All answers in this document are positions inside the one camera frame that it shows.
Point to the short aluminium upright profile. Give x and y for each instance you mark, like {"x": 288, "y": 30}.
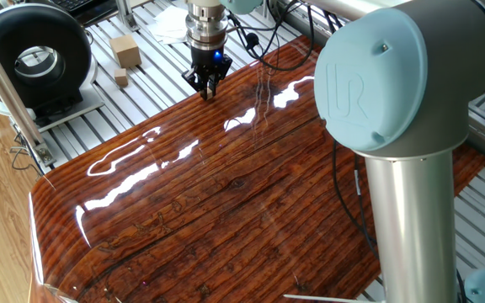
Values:
{"x": 125, "y": 14}

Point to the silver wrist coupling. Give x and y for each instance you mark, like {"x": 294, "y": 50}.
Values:
{"x": 206, "y": 33}

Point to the glossy wood-print table mat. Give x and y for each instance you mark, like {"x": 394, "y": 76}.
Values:
{"x": 225, "y": 202}

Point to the small wooden block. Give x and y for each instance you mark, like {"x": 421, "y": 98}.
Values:
{"x": 210, "y": 93}

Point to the medium tan cube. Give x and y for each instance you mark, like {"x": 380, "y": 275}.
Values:
{"x": 120, "y": 77}

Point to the aluminium frame post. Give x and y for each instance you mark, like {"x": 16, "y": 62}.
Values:
{"x": 6, "y": 86}

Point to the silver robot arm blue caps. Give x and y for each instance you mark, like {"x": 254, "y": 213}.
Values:
{"x": 411, "y": 231}

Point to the black keyboard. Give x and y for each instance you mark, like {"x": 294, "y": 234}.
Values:
{"x": 74, "y": 3}

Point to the large tan cube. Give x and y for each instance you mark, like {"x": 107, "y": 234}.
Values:
{"x": 125, "y": 50}

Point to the white crumpled cloth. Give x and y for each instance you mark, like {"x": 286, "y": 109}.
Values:
{"x": 166, "y": 25}

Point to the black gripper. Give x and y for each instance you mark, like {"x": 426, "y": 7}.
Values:
{"x": 209, "y": 63}

